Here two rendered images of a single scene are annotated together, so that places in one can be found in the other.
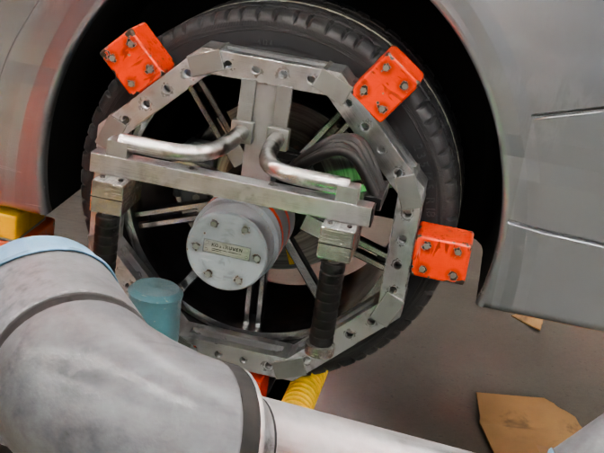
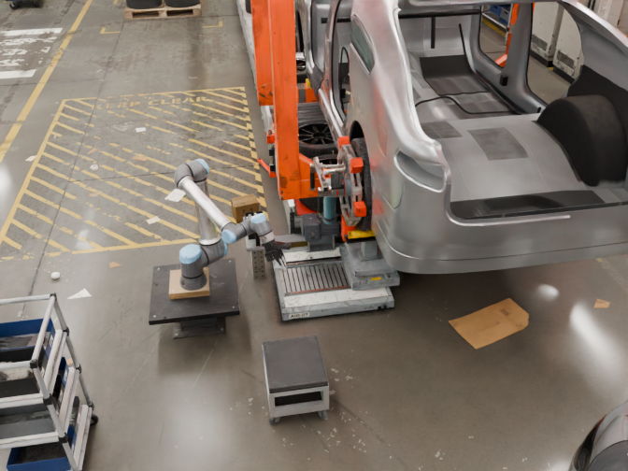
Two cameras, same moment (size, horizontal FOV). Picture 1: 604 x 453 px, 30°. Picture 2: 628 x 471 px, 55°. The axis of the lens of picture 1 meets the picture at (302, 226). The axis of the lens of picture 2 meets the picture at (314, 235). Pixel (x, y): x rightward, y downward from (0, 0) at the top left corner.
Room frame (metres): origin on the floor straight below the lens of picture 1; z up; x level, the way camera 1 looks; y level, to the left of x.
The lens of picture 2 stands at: (0.41, -3.41, 3.00)
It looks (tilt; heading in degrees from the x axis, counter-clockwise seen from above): 35 degrees down; 73
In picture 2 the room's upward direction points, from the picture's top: 1 degrees counter-clockwise
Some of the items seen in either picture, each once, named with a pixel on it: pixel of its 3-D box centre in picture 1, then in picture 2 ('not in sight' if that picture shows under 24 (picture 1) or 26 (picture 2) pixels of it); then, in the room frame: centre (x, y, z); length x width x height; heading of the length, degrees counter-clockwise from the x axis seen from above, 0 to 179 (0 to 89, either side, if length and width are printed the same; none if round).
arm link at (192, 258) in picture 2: not in sight; (192, 260); (0.58, 0.00, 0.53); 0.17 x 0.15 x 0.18; 28
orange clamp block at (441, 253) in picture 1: (441, 253); (359, 208); (1.71, -0.23, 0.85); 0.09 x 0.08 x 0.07; 82
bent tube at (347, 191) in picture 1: (314, 141); (335, 171); (1.61, 0.00, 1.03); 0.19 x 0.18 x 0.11; 172
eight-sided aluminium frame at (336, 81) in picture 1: (253, 216); (349, 186); (1.75, 0.08, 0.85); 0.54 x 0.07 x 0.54; 82
